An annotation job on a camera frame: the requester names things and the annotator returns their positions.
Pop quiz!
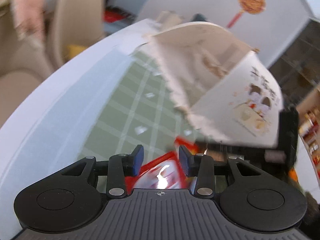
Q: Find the red chicken snack packet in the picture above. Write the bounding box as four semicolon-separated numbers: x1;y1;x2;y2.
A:
125;136;199;193

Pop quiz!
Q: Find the person left hand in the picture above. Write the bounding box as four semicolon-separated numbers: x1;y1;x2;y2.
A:
1;0;46;43

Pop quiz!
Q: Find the brown teddy bear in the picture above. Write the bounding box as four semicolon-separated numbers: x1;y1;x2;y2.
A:
301;191;319;227

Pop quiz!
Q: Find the white mesh food cover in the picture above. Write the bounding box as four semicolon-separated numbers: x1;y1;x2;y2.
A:
149;11;284;147

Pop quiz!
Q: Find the red chinese knot ornament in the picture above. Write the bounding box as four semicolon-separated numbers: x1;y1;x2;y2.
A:
226;0;266;29

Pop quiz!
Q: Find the beige chair at left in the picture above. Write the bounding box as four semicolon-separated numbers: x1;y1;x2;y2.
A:
47;0;105;69

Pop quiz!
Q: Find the wooden wall shelf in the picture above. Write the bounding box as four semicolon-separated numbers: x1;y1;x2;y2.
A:
297;85;319;167

